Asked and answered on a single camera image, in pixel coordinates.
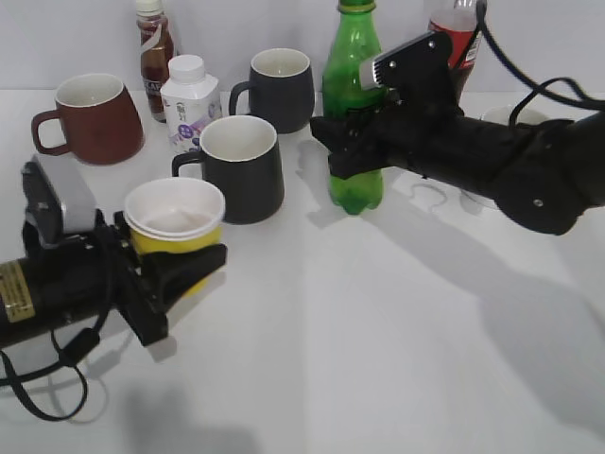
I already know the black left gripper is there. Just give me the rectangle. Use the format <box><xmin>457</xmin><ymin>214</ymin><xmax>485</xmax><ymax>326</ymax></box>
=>
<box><xmin>92</xmin><ymin>211</ymin><xmax>228</xmax><ymax>346</ymax></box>

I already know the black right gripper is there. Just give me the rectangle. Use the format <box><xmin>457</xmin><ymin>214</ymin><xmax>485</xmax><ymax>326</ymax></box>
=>
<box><xmin>309</xmin><ymin>30</ymin><xmax>466</xmax><ymax>179</ymax></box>

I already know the yellow paper cup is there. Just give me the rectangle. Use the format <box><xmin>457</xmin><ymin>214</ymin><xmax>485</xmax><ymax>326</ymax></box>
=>
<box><xmin>124</xmin><ymin>177</ymin><xmax>226</xmax><ymax>299</ymax></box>

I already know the green plastic soda bottle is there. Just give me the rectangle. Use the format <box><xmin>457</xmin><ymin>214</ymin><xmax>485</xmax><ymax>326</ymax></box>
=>
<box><xmin>321</xmin><ymin>1</ymin><xmax>386</xmax><ymax>216</ymax></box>

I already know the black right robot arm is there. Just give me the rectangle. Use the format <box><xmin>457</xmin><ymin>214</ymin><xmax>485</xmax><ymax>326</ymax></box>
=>
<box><xmin>310</xmin><ymin>31</ymin><xmax>604</xmax><ymax>236</ymax></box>

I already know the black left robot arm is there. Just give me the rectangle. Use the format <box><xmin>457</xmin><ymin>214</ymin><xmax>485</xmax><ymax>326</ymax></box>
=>
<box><xmin>1</xmin><ymin>212</ymin><xmax>227</xmax><ymax>347</ymax></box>

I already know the black mug back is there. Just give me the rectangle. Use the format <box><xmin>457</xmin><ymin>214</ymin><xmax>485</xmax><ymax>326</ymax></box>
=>
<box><xmin>228</xmin><ymin>48</ymin><xmax>315</xmax><ymax>134</ymax></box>

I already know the black mug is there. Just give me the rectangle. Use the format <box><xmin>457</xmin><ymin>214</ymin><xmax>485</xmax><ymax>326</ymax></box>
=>
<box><xmin>171</xmin><ymin>114</ymin><xmax>285</xmax><ymax>225</ymax></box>
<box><xmin>228</xmin><ymin>48</ymin><xmax>315</xmax><ymax>134</ymax></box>

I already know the black mug front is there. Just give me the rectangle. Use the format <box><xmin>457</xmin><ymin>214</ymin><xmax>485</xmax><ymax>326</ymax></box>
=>
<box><xmin>171</xmin><ymin>114</ymin><xmax>285</xmax><ymax>225</ymax></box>

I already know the brown ceramic mug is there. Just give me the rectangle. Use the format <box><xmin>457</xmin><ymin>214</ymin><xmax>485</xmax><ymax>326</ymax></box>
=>
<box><xmin>30</xmin><ymin>73</ymin><xmax>145</xmax><ymax>166</ymax></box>

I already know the cola bottle red label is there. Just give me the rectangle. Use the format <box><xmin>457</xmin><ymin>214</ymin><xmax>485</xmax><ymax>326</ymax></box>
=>
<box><xmin>428</xmin><ymin>0</ymin><xmax>484</xmax><ymax>103</ymax></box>

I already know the white ceramic mug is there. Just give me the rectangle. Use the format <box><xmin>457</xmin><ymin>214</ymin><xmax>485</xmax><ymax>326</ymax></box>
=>
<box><xmin>480</xmin><ymin>105</ymin><xmax>549</xmax><ymax>125</ymax></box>

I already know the white yogurt drink bottle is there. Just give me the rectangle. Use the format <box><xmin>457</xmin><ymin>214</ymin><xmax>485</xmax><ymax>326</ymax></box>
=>
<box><xmin>160</xmin><ymin>55</ymin><xmax>222</xmax><ymax>154</ymax></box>

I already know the brown coffee drink bottle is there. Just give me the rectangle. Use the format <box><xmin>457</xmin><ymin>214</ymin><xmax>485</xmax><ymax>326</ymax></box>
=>
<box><xmin>135</xmin><ymin>0</ymin><xmax>176</xmax><ymax>123</ymax></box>

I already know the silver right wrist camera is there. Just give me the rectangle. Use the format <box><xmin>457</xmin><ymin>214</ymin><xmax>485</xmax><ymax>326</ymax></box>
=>
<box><xmin>358</xmin><ymin>52</ymin><xmax>389</xmax><ymax>91</ymax></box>

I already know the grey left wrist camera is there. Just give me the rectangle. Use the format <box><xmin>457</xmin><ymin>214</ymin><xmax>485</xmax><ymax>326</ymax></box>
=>
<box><xmin>22</xmin><ymin>153</ymin><xmax>97</xmax><ymax>247</ymax></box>

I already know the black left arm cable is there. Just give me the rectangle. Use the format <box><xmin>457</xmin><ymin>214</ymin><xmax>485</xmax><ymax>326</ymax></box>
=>
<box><xmin>0</xmin><ymin>236</ymin><xmax>119</xmax><ymax>423</ymax></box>

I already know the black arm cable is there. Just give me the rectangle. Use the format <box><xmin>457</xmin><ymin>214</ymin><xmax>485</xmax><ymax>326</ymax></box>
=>
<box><xmin>0</xmin><ymin>236</ymin><xmax>119</xmax><ymax>423</ymax></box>
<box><xmin>475</xmin><ymin>0</ymin><xmax>605</xmax><ymax>128</ymax></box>

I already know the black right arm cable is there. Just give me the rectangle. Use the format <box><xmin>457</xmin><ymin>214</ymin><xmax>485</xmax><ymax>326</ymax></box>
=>
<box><xmin>475</xmin><ymin>0</ymin><xmax>605</xmax><ymax>128</ymax></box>

